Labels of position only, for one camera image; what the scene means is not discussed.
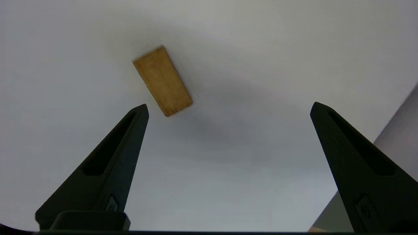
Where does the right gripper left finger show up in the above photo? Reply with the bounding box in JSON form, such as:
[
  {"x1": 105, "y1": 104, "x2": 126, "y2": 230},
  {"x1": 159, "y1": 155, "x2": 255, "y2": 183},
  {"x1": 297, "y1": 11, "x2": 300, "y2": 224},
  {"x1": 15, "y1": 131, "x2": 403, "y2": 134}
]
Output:
[{"x1": 35, "y1": 103, "x2": 150, "y2": 231}]

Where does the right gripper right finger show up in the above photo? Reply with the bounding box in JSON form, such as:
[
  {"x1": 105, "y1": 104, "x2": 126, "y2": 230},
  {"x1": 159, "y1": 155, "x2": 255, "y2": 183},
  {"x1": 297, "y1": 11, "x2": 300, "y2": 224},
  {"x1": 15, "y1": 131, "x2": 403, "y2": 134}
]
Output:
[{"x1": 309, "y1": 101, "x2": 418, "y2": 233}]

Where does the rectangular wooden building block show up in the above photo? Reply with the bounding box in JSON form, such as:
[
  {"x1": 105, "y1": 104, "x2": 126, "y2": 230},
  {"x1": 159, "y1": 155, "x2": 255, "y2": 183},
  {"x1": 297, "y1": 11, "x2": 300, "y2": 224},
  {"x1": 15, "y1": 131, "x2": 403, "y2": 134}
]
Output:
[{"x1": 132, "y1": 45, "x2": 193, "y2": 118}]

